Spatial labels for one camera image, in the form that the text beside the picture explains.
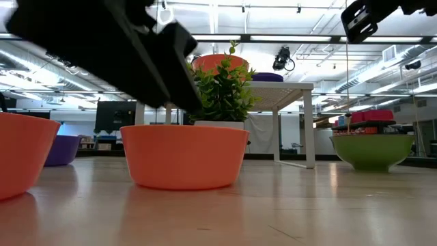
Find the orange plastic bowl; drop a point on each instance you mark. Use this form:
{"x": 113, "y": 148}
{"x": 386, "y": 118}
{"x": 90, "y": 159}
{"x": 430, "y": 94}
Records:
{"x": 184, "y": 157}
{"x": 211, "y": 63}
{"x": 24, "y": 153}

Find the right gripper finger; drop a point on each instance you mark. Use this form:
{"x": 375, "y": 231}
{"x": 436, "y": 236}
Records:
{"x": 362, "y": 30}

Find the small blue box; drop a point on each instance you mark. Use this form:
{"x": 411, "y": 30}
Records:
{"x": 341, "y": 120}

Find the black ceiling camera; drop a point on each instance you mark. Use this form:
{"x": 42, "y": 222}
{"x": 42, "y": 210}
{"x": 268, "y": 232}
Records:
{"x": 413, "y": 65}

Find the green artificial plant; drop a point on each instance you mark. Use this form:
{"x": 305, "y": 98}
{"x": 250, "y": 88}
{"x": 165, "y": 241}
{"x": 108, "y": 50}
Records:
{"x": 222, "y": 95}

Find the purple plastic bowl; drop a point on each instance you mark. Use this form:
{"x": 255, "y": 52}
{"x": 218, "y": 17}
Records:
{"x": 65, "y": 150}
{"x": 268, "y": 77}

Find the black overhead light bar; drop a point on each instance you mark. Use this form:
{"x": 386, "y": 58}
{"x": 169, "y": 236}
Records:
{"x": 245, "y": 38}

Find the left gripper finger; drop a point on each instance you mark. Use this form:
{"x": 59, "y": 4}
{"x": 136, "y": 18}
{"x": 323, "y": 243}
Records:
{"x": 136, "y": 75}
{"x": 181, "y": 68}

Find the white side table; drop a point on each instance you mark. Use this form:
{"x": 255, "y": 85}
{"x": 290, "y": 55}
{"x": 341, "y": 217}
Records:
{"x": 309, "y": 130}

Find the dark background storage shelf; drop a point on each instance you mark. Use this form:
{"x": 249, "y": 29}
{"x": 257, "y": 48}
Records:
{"x": 375, "y": 123}

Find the green ceramic bowl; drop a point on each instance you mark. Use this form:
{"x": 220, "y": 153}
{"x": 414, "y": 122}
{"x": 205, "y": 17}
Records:
{"x": 372, "y": 153}

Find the white hanging cloth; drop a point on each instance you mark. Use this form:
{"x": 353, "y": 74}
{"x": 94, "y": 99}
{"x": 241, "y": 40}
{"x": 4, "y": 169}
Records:
{"x": 259, "y": 136}

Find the black computer monitor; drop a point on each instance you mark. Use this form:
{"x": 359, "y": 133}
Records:
{"x": 112, "y": 116}

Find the red plastic box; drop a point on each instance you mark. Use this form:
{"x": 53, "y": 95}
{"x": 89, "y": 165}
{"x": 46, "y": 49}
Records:
{"x": 379, "y": 115}

